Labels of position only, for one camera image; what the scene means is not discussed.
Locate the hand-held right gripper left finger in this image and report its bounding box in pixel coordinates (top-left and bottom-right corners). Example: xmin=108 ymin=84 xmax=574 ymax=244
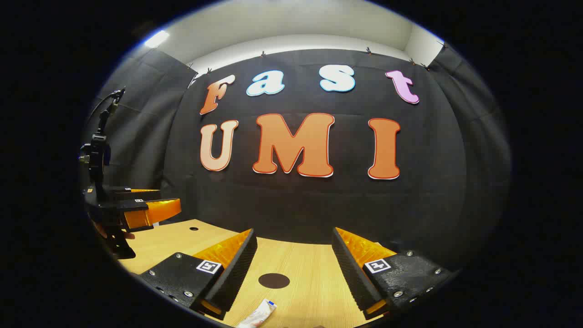
xmin=138 ymin=228 xmax=258 ymax=321

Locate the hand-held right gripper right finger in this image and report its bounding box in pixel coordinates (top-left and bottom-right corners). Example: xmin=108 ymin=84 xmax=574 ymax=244
xmin=331 ymin=227 xmax=456 ymax=320

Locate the dark round coaster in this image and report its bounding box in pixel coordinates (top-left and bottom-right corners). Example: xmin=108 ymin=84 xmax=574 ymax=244
xmin=258 ymin=273 xmax=291 ymax=289

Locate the white toothpaste tube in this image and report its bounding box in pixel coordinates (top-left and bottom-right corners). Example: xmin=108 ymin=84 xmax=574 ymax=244
xmin=236 ymin=298 xmax=277 ymax=328

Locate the wooden desktop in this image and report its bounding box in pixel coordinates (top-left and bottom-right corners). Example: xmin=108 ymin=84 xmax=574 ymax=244
xmin=116 ymin=219 xmax=451 ymax=328

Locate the black backdrop cloth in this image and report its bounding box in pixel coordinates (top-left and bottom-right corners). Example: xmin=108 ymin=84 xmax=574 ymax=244
xmin=80 ymin=46 xmax=513 ymax=274

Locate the ceiling light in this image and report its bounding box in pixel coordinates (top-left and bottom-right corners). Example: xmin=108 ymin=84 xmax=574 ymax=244
xmin=145 ymin=30 xmax=170 ymax=49

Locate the black cable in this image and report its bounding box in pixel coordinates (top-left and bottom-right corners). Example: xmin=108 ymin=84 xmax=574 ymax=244
xmin=87 ymin=89 xmax=126 ymax=137

